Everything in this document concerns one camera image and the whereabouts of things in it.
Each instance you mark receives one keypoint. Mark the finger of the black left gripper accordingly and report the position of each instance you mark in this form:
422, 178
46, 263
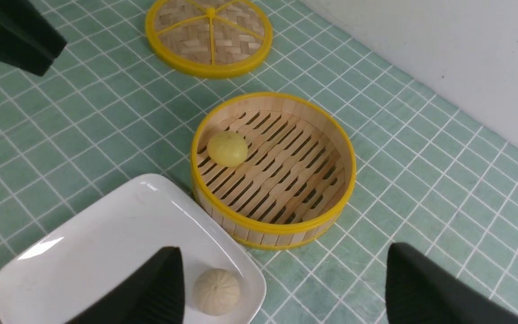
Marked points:
27, 40

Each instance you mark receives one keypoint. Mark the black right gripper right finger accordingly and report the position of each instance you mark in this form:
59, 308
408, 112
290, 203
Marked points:
418, 291

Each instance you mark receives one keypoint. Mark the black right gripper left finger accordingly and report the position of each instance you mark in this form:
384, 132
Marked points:
153, 294

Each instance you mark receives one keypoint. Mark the beige steamed bun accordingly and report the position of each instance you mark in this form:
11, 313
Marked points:
216, 292

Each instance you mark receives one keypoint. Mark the yellow steamed bun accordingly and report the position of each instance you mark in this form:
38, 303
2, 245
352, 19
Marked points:
227, 149

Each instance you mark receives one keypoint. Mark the white square plate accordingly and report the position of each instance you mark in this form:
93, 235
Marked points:
81, 261

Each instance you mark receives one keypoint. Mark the green checkered tablecloth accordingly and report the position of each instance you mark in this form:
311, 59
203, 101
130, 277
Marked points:
109, 109

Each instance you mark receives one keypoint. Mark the yellow-rimmed bamboo steamer basket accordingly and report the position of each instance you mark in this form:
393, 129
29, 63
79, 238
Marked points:
299, 173

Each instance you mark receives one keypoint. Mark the yellow-rimmed bamboo steamer lid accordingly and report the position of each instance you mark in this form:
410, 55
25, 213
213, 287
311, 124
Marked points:
211, 39

